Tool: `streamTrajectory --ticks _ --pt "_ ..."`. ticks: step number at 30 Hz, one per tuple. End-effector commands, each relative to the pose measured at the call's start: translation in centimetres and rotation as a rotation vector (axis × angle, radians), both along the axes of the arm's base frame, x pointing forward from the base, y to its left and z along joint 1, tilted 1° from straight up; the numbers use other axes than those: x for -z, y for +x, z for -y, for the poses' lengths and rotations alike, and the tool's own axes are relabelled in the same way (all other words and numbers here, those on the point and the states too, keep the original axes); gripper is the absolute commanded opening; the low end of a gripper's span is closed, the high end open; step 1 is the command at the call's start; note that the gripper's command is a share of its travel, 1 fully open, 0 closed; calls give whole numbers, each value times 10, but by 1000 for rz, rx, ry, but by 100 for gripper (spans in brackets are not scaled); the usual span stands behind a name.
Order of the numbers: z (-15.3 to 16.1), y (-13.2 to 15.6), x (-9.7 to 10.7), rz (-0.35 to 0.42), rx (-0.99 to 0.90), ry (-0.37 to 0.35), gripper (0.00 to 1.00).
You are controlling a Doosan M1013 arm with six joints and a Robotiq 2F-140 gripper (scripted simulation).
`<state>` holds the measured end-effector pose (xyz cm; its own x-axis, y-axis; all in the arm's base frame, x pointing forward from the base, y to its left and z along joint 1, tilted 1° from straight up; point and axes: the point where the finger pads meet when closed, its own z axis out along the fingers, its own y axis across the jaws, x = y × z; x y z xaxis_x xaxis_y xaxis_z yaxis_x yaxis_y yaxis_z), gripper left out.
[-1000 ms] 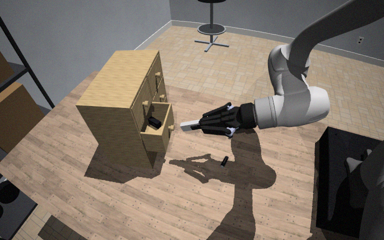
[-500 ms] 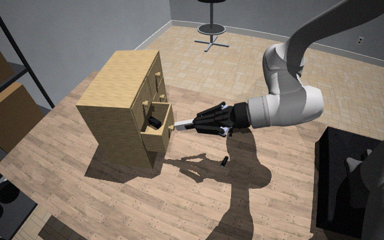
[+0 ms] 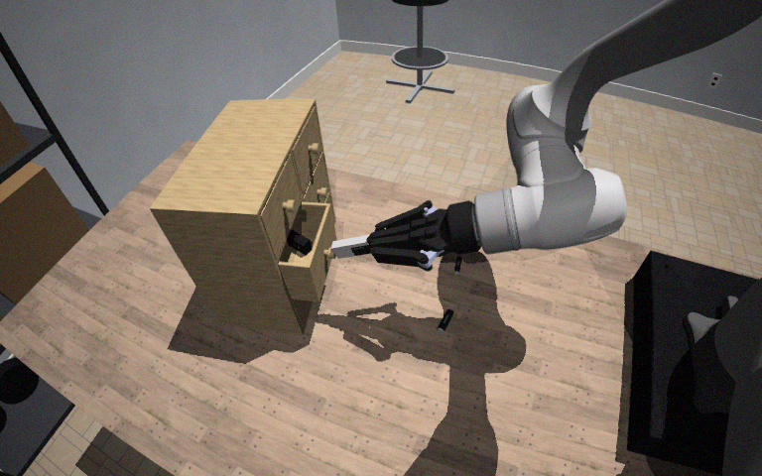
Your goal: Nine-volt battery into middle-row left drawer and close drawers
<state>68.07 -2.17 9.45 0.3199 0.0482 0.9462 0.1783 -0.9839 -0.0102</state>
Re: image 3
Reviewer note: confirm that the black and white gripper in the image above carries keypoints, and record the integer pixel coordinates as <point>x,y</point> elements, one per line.
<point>408,235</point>

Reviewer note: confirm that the black nine-volt battery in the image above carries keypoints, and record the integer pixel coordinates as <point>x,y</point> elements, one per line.
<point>299,242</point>

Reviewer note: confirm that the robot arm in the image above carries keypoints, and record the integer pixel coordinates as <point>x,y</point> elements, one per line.
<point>558,203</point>

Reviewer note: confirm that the small wooden chest of drawers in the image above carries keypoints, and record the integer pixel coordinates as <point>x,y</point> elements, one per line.
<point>210,211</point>

